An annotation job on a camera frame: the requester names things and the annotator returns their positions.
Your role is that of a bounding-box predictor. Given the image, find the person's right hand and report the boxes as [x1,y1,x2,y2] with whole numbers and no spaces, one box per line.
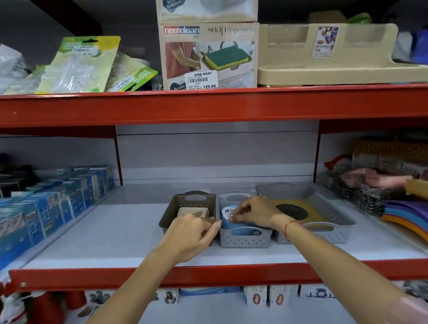
[227,194,295,236]

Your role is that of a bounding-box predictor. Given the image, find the person's left hand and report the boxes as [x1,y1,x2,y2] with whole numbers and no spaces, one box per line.
[155,210,225,267]

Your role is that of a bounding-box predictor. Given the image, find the blue round container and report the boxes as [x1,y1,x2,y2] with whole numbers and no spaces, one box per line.
[220,203,263,238]

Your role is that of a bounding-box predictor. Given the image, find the brown plastic basket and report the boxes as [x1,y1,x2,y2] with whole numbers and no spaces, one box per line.
[157,189,219,241]

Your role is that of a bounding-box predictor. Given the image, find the person's right forearm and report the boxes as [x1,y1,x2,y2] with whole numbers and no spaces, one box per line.
[284,214,409,324]

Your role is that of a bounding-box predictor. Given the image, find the person's left forearm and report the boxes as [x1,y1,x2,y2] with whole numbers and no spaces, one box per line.
[62,246,185,324]

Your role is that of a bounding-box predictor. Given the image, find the beige square container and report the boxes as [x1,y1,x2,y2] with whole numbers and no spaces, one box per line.
[176,205,210,221]

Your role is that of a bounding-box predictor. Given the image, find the small grey plastic basket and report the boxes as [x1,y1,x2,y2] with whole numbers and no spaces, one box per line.
[215,189,275,251]

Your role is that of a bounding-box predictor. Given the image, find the flat blue box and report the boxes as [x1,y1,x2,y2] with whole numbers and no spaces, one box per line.
[179,285,241,297]

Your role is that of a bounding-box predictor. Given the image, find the yellow pad with black oval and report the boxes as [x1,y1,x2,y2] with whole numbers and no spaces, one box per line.
[273,196,329,234]

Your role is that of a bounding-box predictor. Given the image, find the white box with red label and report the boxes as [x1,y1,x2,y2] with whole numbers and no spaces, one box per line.
[243,285,269,309]
[267,284,300,308]

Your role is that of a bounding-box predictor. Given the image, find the small white picture box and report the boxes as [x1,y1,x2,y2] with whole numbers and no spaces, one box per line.
[150,288,181,306]

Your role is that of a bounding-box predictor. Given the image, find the large grey plastic basket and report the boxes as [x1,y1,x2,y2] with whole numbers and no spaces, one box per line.
[255,178,358,249]

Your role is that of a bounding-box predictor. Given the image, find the red plastic item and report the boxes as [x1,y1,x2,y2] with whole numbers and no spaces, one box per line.
[324,155,353,172]

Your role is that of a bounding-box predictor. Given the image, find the red metal shelf rack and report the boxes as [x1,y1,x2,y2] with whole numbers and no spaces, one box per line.
[0,68,428,311]

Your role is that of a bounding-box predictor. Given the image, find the white printed box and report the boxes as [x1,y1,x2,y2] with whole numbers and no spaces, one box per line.
[298,282,336,302]

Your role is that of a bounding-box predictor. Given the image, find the large white picture box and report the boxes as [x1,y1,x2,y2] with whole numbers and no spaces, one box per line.
[75,289,116,319]

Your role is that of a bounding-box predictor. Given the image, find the pink packaged item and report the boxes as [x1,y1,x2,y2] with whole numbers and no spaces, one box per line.
[340,165,405,193]

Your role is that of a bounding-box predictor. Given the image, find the soap dispenser box with sponge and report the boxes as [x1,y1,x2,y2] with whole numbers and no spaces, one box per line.
[158,19,264,94]

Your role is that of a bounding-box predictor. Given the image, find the brown woven basket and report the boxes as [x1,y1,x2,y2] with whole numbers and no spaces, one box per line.
[353,135,428,168]

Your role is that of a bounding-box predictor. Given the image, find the beige plastic organizer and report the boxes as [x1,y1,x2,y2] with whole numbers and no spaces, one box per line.
[254,13,428,93]

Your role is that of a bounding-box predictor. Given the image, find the row of blue boxes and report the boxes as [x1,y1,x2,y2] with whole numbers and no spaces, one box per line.
[0,164,120,272]

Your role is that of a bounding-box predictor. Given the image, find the small green hook packet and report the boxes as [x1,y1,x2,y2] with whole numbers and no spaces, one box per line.
[103,49,160,93]

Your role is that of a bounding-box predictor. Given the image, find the stack of coloured plastic boards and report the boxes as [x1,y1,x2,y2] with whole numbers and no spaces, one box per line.
[380,197,428,263]

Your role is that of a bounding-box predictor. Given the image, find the red bottles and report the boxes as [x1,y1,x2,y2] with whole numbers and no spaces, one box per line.
[0,288,89,324]

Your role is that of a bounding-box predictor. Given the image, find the pink sleeve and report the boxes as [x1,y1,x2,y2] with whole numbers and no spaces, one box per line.
[383,294,428,324]

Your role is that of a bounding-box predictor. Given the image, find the beige soap dispenser box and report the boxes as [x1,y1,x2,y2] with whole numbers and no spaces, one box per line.
[155,0,261,28]

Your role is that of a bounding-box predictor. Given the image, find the large green hook packet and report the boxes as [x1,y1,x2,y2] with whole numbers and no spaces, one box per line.
[32,34,124,96]

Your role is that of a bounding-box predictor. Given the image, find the dark boxes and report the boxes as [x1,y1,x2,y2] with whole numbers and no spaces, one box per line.
[0,152,41,201]

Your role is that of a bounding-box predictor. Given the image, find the green plastic item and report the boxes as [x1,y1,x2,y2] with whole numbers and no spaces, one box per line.
[347,12,373,25]

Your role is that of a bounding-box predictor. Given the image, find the blue plastic item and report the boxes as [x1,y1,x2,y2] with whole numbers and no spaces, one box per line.
[409,28,428,70]

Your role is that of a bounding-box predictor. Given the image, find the clear plastic packets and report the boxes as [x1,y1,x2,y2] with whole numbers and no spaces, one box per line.
[0,41,47,96]

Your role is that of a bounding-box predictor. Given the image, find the red thread bracelet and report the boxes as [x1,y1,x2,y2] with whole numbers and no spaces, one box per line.
[283,219,302,240]

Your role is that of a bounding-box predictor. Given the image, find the pile of metal wire racks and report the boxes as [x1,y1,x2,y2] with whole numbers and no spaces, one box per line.
[319,169,389,220]

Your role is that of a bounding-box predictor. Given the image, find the yellow plastic handle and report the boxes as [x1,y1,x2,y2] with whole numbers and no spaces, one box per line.
[404,178,428,210]

